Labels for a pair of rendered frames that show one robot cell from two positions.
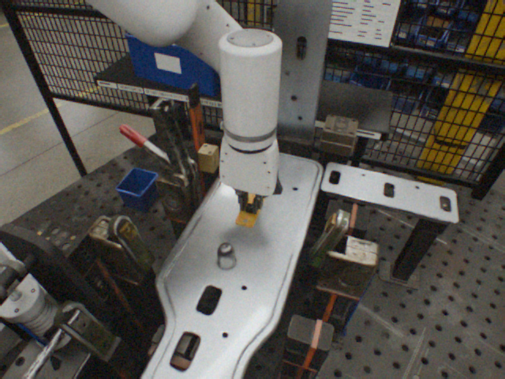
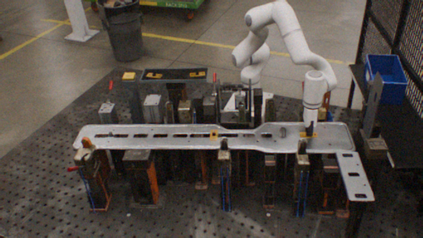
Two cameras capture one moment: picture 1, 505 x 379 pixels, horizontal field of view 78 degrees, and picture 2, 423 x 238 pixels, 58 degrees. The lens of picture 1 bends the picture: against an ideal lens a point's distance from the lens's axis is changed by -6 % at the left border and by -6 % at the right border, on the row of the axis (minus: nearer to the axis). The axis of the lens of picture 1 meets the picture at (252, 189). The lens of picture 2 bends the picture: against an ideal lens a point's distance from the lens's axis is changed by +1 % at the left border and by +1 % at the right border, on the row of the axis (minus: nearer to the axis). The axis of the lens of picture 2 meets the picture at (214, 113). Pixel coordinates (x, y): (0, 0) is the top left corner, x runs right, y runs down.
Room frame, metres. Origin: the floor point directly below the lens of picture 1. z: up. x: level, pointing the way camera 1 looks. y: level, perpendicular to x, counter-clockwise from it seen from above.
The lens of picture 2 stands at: (-0.34, -1.28, 2.21)
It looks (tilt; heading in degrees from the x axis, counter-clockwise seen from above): 36 degrees down; 77
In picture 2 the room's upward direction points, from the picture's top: 4 degrees counter-clockwise
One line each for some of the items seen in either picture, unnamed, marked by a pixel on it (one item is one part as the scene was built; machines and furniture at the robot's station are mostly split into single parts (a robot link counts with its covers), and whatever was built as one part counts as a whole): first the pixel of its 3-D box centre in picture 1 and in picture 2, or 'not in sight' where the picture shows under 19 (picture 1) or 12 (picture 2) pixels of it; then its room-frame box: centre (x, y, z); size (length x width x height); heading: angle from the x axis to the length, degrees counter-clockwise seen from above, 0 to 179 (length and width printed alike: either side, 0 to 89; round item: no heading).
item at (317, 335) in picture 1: (301, 358); (269, 182); (0.20, -0.09, 0.84); 0.11 x 0.08 x 0.29; 71
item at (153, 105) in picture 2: not in sight; (158, 130); (-0.26, 0.42, 0.90); 0.13 x 0.10 x 0.41; 71
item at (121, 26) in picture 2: not in sight; (123, 28); (-0.31, 3.27, 0.36); 0.54 x 0.50 x 0.73; 51
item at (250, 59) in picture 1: (249, 81); (315, 86); (0.44, 0.00, 1.28); 0.09 x 0.08 x 0.13; 12
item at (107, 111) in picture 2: not in sight; (113, 133); (-0.51, 0.51, 0.88); 0.11 x 0.10 x 0.36; 71
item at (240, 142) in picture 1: (248, 129); (312, 101); (0.44, 0.01, 1.20); 0.09 x 0.08 x 0.03; 71
